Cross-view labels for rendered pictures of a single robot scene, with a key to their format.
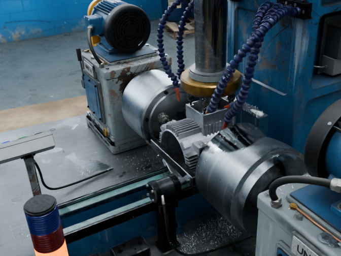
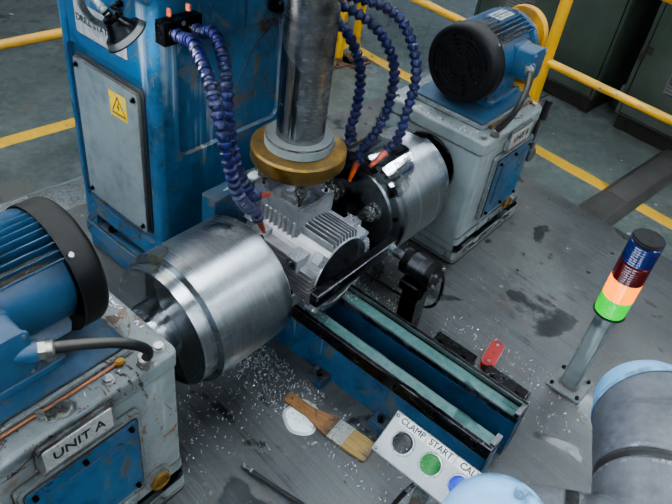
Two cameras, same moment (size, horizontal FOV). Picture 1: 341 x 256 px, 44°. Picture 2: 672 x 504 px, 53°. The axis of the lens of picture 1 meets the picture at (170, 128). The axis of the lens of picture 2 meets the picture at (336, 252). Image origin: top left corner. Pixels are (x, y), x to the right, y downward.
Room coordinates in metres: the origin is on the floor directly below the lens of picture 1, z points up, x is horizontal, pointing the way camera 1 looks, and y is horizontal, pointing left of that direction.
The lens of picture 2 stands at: (1.57, 0.87, 1.91)
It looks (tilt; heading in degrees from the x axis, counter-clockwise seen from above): 40 degrees down; 242
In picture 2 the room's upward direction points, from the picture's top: 9 degrees clockwise
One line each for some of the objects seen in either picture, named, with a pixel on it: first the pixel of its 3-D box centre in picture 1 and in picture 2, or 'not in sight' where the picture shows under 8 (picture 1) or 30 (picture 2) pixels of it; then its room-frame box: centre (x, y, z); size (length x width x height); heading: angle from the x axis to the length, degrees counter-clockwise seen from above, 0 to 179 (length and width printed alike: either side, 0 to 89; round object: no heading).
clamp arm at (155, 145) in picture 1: (172, 160); (356, 270); (1.06, 0.00, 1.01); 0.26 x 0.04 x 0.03; 28
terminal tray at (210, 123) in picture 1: (210, 115); (293, 201); (1.16, -0.13, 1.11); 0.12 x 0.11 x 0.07; 118
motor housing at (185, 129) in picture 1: (200, 145); (303, 247); (1.14, -0.09, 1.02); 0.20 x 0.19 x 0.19; 118
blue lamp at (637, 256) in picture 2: (42, 216); (642, 250); (0.63, 0.25, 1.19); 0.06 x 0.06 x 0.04
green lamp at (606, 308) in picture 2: not in sight; (613, 303); (0.63, 0.25, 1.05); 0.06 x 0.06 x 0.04
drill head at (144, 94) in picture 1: (155, 103); (185, 312); (1.42, 0.05, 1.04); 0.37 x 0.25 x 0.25; 28
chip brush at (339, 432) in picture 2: not in sight; (327, 424); (1.17, 0.19, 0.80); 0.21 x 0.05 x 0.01; 122
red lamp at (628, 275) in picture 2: (47, 233); (632, 268); (0.63, 0.25, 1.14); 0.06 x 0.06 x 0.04
